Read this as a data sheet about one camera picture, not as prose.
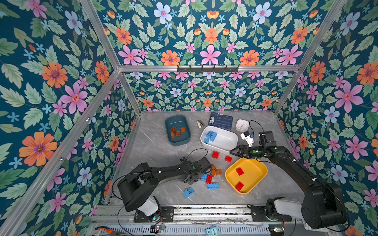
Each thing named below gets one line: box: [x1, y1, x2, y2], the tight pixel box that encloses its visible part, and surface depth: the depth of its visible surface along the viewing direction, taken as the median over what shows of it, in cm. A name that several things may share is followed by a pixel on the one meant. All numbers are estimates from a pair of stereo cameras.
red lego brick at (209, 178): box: [205, 174, 214, 184], surface depth 86 cm
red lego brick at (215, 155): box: [211, 150, 221, 160], surface depth 97 cm
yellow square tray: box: [224, 157, 269, 195], surface depth 88 cm
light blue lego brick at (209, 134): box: [205, 130, 214, 139], surface depth 104 cm
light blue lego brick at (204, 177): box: [200, 173, 208, 182], surface depth 86 cm
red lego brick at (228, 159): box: [224, 155, 233, 163], surface depth 95 cm
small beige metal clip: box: [196, 119, 205, 129], surface depth 113 cm
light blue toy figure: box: [204, 225, 221, 236], surface depth 69 cm
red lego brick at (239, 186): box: [235, 181, 245, 192], surface depth 84 cm
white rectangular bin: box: [200, 125, 239, 154], surface depth 103 cm
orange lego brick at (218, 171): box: [216, 168, 222, 176], surface depth 88 cm
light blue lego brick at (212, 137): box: [209, 131, 218, 142], surface depth 103 cm
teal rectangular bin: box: [164, 114, 192, 147], surface depth 109 cm
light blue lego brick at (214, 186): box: [207, 182, 220, 190], surface depth 83 cm
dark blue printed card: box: [207, 111, 234, 130], surface depth 114 cm
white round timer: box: [235, 118, 250, 133], surface depth 110 cm
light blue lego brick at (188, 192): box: [183, 187, 196, 199], surface depth 81 cm
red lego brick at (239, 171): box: [235, 167, 245, 177], surface depth 89 cm
